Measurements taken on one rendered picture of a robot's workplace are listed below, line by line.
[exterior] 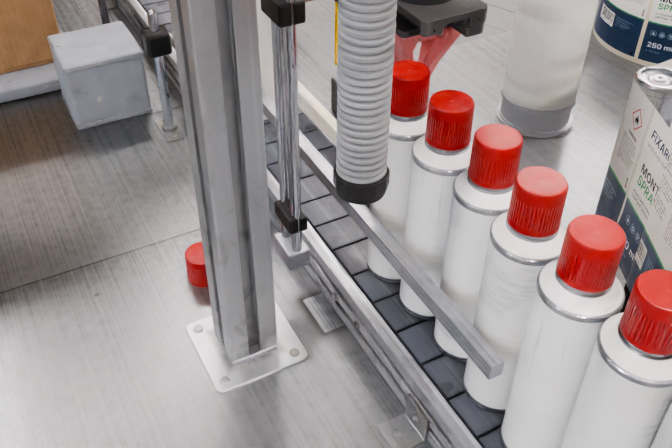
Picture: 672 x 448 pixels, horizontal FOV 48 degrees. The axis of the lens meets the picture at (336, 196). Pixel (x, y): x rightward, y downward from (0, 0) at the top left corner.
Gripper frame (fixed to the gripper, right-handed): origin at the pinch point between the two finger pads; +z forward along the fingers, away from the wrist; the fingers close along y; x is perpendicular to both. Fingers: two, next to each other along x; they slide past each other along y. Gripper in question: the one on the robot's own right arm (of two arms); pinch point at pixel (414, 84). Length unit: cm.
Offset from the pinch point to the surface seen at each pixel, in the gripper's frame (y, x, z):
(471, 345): -24.3, 10.9, 4.9
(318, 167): -1.0, 10.6, 5.2
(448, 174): -15.2, 7.4, -2.6
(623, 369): -34.5, 9.6, -3.2
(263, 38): 19.4, 6.6, 2.8
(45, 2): 52, 24, 8
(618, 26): 13.3, -42.4, 10.1
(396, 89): -8.4, 7.8, -6.2
